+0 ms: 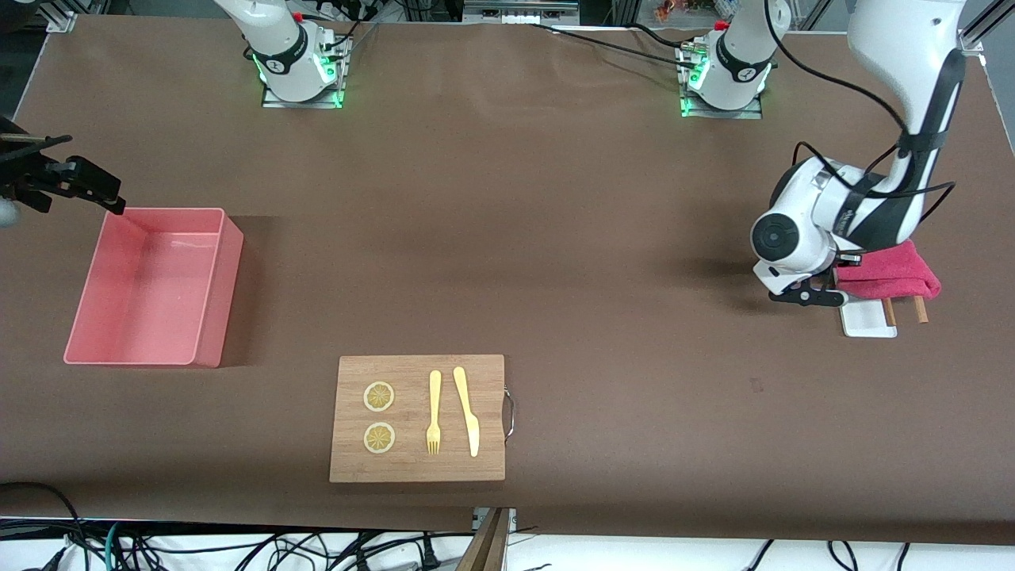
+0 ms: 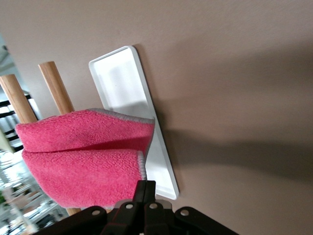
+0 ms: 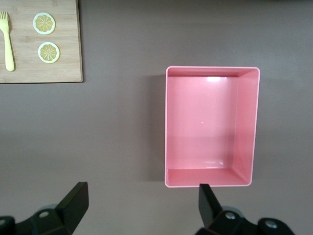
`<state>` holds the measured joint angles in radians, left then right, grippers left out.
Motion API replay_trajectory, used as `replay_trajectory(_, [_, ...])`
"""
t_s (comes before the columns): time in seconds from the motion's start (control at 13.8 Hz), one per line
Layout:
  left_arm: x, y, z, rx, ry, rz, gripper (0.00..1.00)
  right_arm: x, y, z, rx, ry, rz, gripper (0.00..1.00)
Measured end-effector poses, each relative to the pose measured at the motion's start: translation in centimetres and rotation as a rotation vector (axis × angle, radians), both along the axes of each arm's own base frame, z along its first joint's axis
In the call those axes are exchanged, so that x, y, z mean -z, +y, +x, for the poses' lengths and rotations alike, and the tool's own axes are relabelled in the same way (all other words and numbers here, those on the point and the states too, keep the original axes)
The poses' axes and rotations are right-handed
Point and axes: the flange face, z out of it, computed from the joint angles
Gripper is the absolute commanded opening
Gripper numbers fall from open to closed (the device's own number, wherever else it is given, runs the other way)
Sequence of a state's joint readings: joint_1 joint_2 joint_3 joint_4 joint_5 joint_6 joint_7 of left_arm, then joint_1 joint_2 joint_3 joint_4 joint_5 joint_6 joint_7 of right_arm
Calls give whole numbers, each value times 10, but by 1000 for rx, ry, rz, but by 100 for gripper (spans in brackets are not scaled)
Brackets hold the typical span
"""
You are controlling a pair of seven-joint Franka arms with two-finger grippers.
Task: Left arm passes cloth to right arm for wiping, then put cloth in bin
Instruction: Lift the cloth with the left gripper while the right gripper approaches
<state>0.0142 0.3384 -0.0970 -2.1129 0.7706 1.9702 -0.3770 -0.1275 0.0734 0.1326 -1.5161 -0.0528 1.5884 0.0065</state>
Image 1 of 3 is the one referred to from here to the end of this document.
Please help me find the white tray rack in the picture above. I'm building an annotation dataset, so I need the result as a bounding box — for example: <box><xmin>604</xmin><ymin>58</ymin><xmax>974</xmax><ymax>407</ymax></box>
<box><xmin>839</xmin><ymin>300</ymin><xmax>898</xmax><ymax>339</ymax></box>

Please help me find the brown wooden plank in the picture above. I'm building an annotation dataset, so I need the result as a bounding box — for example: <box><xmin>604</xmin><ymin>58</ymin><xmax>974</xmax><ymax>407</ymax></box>
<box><xmin>458</xmin><ymin>508</ymin><xmax>508</xmax><ymax>571</ymax></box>

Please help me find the grey power strip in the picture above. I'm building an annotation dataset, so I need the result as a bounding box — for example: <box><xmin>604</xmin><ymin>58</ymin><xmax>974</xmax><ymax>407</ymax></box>
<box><xmin>464</xmin><ymin>0</ymin><xmax>580</xmax><ymax>25</ymax></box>

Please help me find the yellow plastic knife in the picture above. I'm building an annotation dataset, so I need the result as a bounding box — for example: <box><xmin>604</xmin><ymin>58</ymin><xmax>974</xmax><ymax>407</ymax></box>
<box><xmin>453</xmin><ymin>366</ymin><xmax>481</xmax><ymax>458</ymax></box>

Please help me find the wooden cutting board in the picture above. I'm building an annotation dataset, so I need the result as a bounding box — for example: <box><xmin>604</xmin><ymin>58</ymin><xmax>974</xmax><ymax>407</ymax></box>
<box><xmin>329</xmin><ymin>354</ymin><xmax>506</xmax><ymax>483</ymax></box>

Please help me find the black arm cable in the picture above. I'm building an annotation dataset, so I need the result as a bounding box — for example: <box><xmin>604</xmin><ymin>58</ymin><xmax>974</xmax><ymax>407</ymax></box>
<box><xmin>761</xmin><ymin>0</ymin><xmax>956</xmax><ymax>227</ymax></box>

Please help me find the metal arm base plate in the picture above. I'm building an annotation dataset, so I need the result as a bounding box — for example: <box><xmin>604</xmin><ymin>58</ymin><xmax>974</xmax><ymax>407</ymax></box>
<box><xmin>680</xmin><ymin>44</ymin><xmax>764</xmax><ymax>120</ymax></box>
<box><xmin>262</xmin><ymin>32</ymin><xmax>347</xmax><ymax>109</ymax></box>

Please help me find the metal table bracket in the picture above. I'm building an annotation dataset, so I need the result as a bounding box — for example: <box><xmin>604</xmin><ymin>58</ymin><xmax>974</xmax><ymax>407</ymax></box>
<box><xmin>473</xmin><ymin>508</ymin><xmax>518</xmax><ymax>534</ymax></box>

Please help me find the yellow plastic fork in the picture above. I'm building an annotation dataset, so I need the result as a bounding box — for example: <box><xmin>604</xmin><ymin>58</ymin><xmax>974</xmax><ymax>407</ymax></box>
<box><xmin>427</xmin><ymin>370</ymin><xmax>442</xmax><ymax>455</ymax></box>

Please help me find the pink plastic bin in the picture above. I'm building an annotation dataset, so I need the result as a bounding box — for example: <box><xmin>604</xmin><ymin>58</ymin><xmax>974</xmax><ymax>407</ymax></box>
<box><xmin>63</xmin><ymin>208</ymin><xmax>245</xmax><ymax>369</ymax></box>

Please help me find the pink cloth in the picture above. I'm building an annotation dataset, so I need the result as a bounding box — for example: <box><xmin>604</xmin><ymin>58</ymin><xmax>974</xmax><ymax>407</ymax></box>
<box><xmin>835</xmin><ymin>240</ymin><xmax>943</xmax><ymax>302</ymax></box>

